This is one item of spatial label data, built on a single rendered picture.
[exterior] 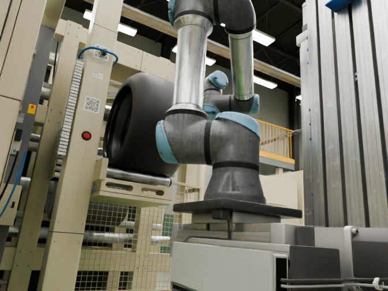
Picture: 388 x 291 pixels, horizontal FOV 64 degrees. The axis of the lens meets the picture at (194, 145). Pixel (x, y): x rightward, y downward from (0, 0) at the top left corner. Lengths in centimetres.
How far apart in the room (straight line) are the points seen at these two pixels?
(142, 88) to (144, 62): 60
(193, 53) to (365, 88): 43
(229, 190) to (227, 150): 10
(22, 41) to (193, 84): 42
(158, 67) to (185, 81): 131
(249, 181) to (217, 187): 7
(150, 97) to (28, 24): 76
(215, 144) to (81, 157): 89
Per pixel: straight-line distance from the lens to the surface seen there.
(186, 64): 87
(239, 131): 76
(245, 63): 106
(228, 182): 72
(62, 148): 155
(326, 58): 85
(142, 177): 152
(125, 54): 209
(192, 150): 77
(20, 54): 83
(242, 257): 44
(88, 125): 157
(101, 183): 143
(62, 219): 148
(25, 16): 88
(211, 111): 117
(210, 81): 124
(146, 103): 147
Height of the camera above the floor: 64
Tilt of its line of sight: 17 degrees up
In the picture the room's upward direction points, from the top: 4 degrees clockwise
